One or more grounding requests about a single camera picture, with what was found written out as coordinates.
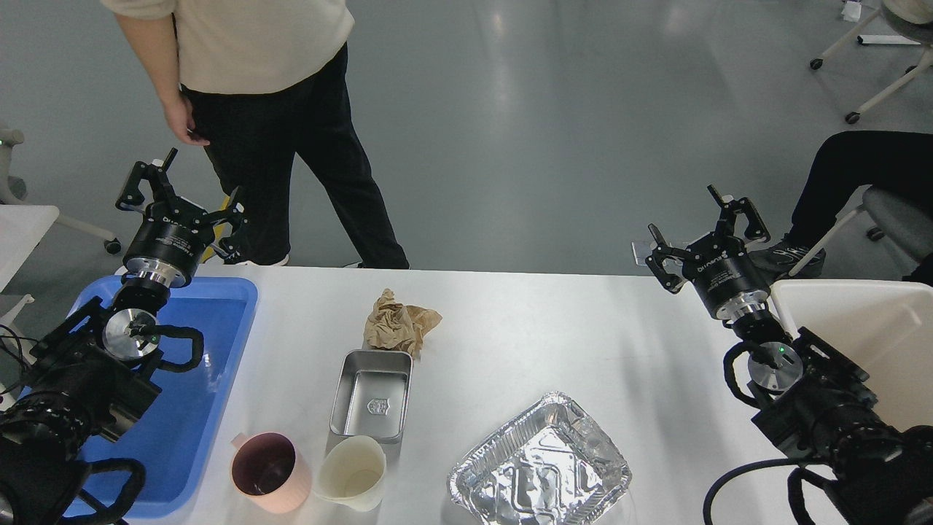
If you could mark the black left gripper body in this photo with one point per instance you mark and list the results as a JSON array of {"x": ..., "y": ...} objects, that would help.
[{"x": 168, "y": 250}]

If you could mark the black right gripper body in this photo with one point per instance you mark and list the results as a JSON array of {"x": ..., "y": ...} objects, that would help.
[{"x": 725, "y": 279}]

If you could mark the steel rectangular container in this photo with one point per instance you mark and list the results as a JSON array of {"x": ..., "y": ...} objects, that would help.
[{"x": 371, "y": 396}]

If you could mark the pink ribbed mug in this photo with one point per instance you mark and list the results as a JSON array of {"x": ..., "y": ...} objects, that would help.
[{"x": 269, "y": 470}]

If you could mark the aluminium foil tray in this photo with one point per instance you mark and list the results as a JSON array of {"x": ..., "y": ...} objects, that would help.
[{"x": 550, "y": 464}]

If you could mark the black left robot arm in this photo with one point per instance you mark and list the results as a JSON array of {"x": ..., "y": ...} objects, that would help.
[{"x": 92, "y": 375}]

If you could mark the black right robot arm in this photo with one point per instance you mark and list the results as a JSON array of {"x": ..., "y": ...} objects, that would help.
[{"x": 811, "y": 401}]

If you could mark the metal floor plates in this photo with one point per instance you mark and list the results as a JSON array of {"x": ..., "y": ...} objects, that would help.
[{"x": 642, "y": 249}]

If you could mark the seated person in black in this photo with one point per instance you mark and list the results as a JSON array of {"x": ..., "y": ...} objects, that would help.
[{"x": 895, "y": 161}]

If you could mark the grey chair right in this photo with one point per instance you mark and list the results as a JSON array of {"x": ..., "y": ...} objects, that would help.
[{"x": 906, "y": 225}]

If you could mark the white office chair left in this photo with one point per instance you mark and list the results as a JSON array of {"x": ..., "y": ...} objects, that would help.
[{"x": 13, "y": 194}]

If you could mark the white side table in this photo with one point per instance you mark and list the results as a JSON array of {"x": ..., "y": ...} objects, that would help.
[{"x": 22, "y": 228}]

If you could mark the standing person beige top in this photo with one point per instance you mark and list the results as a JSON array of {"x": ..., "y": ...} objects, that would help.
[{"x": 258, "y": 84}]

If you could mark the white plastic bin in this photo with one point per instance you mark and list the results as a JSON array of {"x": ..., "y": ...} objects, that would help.
[{"x": 885, "y": 327}]

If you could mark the crumpled brown paper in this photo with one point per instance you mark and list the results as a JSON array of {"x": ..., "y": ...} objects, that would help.
[{"x": 392, "y": 325}]

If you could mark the blue plastic tray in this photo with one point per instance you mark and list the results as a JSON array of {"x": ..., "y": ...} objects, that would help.
[{"x": 174, "y": 437}]

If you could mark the cream paper cup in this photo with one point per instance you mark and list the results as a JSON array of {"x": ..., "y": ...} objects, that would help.
[{"x": 353, "y": 474}]

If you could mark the white chair top right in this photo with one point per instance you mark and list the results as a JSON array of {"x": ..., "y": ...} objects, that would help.
[{"x": 879, "y": 55}]

